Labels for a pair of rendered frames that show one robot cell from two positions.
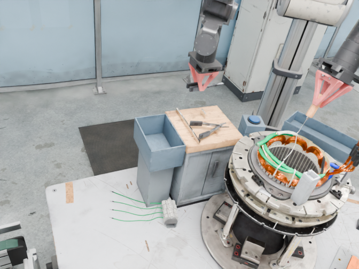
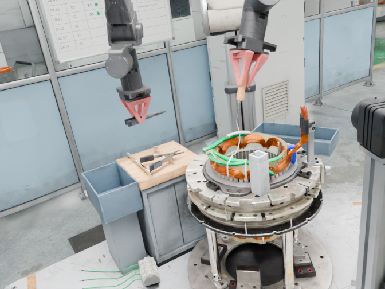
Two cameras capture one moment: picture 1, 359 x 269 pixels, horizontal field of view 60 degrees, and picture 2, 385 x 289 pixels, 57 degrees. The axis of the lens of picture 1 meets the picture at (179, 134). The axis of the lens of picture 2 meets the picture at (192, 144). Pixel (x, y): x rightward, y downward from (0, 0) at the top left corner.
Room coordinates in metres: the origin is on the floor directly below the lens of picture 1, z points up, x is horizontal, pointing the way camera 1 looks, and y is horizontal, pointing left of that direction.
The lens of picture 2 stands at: (-0.11, -0.20, 1.50)
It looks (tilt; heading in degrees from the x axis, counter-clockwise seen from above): 23 degrees down; 2
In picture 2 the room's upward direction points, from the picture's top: 8 degrees counter-clockwise
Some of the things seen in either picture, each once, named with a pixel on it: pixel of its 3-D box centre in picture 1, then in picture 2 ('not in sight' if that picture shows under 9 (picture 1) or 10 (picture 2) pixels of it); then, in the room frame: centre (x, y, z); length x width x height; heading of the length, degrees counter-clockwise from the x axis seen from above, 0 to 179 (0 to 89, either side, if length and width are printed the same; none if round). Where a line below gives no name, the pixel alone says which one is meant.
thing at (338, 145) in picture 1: (307, 161); (293, 171); (0.91, -0.49, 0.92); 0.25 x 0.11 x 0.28; 55
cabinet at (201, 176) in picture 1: (195, 159); (167, 204); (0.83, -0.07, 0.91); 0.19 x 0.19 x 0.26; 29
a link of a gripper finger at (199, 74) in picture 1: (202, 74); (136, 106); (0.86, -0.04, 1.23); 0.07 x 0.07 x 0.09; 29
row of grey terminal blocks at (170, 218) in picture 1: (169, 211); (149, 271); (0.67, -0.01, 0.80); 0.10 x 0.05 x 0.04; 15
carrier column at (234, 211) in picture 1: (232, 218); (213, 249); (0.61, -0.20, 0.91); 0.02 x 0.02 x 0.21
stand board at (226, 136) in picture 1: (203, 127); (158, 163); (0.83, -0.07, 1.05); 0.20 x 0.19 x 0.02; 119
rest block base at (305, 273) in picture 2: (294, 244); (302, 264); (0.62, -0.43, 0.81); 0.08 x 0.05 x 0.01; 177
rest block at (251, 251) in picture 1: (252, 250); (248, 280); (0.55, -0.27, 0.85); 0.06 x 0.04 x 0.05; 75
